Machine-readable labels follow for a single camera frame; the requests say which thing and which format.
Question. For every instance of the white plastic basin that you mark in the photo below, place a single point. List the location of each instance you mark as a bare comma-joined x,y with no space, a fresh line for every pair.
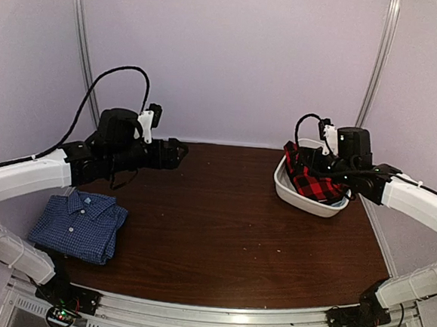
288,194

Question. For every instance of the left circuit board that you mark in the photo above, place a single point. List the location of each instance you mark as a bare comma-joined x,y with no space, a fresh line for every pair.
60,317

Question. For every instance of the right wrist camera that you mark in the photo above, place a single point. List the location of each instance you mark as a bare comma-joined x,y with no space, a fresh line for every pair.
328,135

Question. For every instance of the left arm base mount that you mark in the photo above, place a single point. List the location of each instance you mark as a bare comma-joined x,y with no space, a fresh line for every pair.
73,298

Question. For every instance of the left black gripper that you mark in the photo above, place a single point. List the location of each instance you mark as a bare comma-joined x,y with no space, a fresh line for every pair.
172,162

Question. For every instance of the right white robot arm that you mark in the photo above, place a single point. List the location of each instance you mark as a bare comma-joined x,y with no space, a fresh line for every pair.
395,190

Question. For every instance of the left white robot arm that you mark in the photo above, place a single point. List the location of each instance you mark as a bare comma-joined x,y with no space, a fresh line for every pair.
66,165

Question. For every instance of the front aluminium rail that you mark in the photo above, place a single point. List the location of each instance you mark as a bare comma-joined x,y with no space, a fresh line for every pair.
206,321

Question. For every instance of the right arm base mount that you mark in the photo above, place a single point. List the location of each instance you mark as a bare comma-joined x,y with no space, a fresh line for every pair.
362,315

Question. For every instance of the right aluminium frame post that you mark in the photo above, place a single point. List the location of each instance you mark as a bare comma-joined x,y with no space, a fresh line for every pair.
384,48

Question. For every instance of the aluminium frame post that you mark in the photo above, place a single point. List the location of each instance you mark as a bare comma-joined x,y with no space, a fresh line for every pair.
384,48
82,36

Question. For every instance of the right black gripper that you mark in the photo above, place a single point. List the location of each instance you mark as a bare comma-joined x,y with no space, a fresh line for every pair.
314,154

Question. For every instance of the folded blue checked shirt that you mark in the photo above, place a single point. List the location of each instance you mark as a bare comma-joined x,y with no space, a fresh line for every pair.
82,225

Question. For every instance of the red black plaid shirt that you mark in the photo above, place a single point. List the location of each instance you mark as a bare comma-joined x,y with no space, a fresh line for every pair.
319,189

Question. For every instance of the left aluminium frame post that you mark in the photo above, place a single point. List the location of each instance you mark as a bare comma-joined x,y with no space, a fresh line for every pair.
82,36

